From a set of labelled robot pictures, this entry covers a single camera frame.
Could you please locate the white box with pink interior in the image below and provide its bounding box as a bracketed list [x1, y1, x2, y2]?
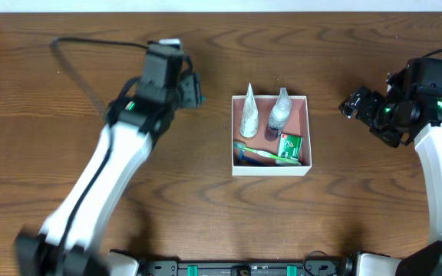
[231, 95, 312, 176]

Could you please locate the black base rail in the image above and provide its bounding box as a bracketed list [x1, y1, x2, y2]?
[137, 257, 355, 276]

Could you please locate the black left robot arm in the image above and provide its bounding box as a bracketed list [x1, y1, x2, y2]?
[15, 72, 203, 275]

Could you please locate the clear bottle with blue liquid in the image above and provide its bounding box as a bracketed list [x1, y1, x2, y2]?
[265, 87, 292, 142]

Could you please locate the white tube with gold cap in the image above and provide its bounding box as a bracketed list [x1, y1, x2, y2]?
[239, 84, 259, 139]

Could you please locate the green Dettol soap box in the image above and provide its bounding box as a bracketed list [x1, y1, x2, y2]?
[278, 133, 303, 161]

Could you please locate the green and white toothbrush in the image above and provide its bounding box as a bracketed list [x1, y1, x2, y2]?
[233, 141, 301, 166]

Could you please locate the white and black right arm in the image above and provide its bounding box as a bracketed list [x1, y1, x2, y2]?
[339, 86, 442, 275]

